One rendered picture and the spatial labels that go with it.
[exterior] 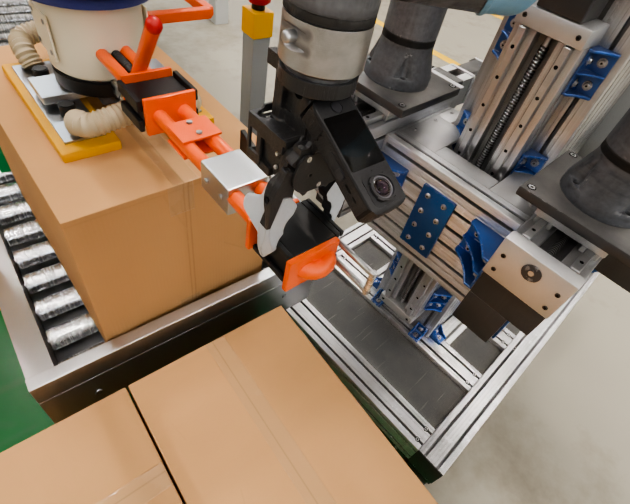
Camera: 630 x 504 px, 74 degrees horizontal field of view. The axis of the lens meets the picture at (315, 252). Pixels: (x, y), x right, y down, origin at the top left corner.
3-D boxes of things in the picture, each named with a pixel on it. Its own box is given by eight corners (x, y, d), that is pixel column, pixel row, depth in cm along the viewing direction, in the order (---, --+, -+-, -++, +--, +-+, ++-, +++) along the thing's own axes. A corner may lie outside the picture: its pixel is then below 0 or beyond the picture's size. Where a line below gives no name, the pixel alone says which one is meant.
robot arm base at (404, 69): (392, 55, 102) (405, 12, 95) (440, 83, 96) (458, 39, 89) (350, 67, 94) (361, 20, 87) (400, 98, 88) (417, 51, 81)
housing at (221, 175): (198, 186, 58) (197, 160, 55) (240, 172, 61) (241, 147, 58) (225, 217, 55) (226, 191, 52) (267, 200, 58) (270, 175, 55)
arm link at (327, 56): (394, 26, 33) (317, 38, 29) (378, 81, 37) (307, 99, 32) (333, -9, 37) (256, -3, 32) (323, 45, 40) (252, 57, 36)
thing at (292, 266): (244, 246, 52) (246, 217, 48) (291, 225, 56) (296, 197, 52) (284, 293, 48) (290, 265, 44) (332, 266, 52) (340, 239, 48)
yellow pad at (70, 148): (3, 73, 86) (-7, 48, 82) (56, 65, 91) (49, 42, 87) (64, 164, 71) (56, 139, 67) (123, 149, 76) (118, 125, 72)
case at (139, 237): (22, 194, 117) (-45, 50, 88) (157, 155, 138) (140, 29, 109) (111, 353, 91) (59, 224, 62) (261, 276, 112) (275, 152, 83)
